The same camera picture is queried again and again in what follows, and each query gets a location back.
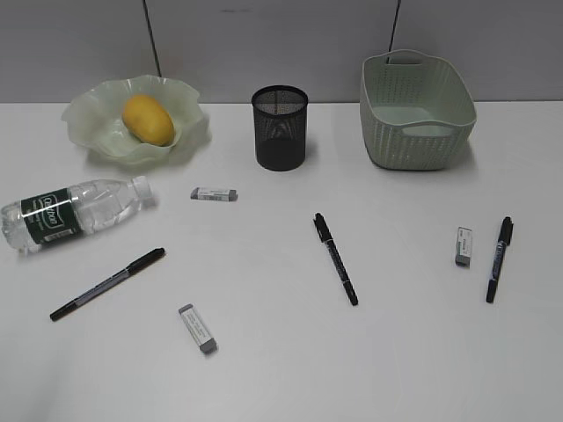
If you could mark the grey white eraser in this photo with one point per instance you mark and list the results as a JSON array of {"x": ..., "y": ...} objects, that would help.
[
  {"x": 463, "y": 254},
  {"x": 198, "y": 330},
  {"x": 214, "y": 194}
]

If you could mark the yellow mango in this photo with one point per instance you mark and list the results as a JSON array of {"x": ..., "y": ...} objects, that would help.
[{"x": 147, "y": 120}]

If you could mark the grey white eraser lower left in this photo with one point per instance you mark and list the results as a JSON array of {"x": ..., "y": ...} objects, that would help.
[{"x": 198, "y": 330}]

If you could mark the grey white eraser right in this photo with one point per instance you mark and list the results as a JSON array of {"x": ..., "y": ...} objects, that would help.
[{"x": 463, "y": 254}]

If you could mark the black marker pen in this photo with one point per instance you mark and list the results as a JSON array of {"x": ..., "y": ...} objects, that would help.
[
  {"x": 326, "y": 238},
  {"x": 503, "y": 242},
  {"x": 127, "y": 272}
]

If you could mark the pale green wavy glass bowl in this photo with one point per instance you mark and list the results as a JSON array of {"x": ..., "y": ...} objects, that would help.
[{"x": 94, "y": 120}]

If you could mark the pale green woven plastic basket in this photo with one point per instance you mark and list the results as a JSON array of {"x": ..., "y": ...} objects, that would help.
[{"x": 415, "y": 110}]

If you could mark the grey white eraser upper left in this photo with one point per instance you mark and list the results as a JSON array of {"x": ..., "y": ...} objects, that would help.
[{"x": 214, "y": 194}]

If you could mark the black mesh pen holder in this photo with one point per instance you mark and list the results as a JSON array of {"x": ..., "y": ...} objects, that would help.
[{"x": 280, "y": 127}]

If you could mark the clear water bottle green label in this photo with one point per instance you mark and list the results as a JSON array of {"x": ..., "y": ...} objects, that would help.
[{"x": 30, "y": 224}]

